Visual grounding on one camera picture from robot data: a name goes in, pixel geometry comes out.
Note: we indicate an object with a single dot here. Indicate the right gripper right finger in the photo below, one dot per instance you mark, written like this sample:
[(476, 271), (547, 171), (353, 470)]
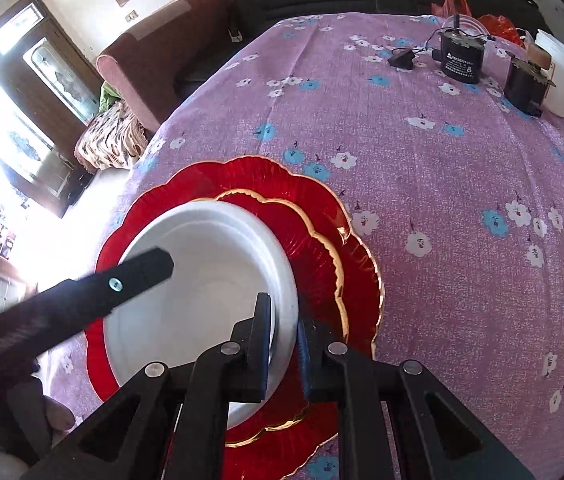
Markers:
[(396, 421)]

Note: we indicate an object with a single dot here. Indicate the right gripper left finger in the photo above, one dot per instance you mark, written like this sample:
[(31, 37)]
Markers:
[(169, 422)]

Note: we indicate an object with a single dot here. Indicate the red gold-rimmed flower plate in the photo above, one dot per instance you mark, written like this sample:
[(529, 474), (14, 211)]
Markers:
[(319, 279)]

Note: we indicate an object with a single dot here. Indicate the white foam bowl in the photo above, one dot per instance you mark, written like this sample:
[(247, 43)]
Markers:
[(226, 252)]

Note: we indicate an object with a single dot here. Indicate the red wedding flower plate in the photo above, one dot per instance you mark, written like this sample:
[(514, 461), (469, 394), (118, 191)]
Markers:
[(274, 456)]

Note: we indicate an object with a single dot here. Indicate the patterned blanket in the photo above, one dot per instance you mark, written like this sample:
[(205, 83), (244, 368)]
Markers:
[(114, 138)]

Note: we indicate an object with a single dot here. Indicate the wooden glass door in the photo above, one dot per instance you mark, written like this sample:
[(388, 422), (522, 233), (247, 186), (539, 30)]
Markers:
[(48, 95)]

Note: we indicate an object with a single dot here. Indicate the purple floral tablecloth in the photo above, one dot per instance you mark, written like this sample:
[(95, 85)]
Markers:
[(459, 195)]

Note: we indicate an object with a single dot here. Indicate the maroon armchair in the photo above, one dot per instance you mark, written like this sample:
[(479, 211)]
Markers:
[(142, 63)]

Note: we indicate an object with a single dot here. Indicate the dark jar with cork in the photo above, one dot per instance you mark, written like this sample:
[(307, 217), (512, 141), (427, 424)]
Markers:
[(527, 82)]

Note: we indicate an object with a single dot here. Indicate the black power adapter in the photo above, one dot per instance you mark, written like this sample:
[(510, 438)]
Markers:
[(402, 59)]

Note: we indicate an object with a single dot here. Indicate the black cylindrical motor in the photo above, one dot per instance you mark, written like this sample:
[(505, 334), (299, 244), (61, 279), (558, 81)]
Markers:
[(461, 50)]

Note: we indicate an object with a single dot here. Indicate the white plastic tub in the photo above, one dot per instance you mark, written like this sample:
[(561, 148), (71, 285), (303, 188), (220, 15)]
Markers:
[(554, 99)]

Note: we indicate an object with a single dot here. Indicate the red plastic bag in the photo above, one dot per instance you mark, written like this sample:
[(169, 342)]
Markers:
[(495, 25)]

